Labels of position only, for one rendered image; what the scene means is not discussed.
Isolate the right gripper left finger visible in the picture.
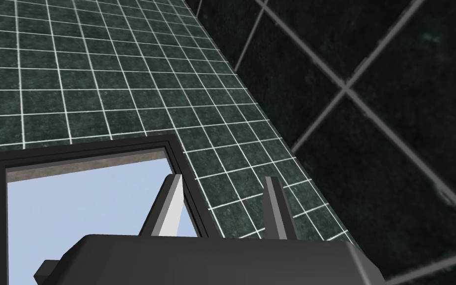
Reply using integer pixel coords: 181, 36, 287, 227
139, 173, 184, 238

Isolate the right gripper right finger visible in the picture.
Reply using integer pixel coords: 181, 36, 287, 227
261, 176, 298, 241

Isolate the black framed window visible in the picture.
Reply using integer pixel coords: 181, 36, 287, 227
0, 134, 223, 285

